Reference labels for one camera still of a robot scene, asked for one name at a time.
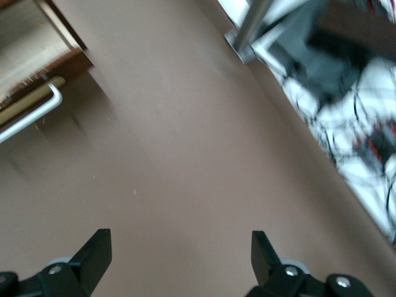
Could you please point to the wooden drawer with dark front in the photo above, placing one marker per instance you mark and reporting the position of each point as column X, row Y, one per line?
column 28, row 46

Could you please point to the metal camera stand post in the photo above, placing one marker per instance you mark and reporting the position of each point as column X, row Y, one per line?
column 252, row 24

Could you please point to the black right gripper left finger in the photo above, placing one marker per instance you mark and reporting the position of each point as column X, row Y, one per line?
column 89, row 263

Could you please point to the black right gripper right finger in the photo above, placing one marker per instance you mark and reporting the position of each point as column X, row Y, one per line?
column 263, row 263

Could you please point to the dark grey box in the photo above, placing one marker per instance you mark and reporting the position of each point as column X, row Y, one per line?
column 328, row 62

